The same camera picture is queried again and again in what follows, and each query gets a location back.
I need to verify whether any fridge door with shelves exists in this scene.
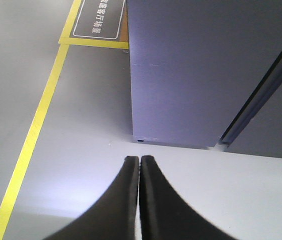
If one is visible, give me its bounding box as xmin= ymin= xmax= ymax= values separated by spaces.
xmin=127 ymin=0 xmax=282 ymax=148

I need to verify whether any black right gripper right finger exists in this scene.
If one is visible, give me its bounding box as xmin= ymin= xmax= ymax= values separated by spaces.
xmin=139 ymin=155 xmax=234 ymax=240

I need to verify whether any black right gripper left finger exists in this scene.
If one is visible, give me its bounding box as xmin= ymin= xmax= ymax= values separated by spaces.
xmin=45 ymin=156 xmax=139 ymax=240

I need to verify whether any grey floor sign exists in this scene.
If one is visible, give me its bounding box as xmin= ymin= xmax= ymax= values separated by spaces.
xmin=72 ymin=0 xmax=125 ymax=40

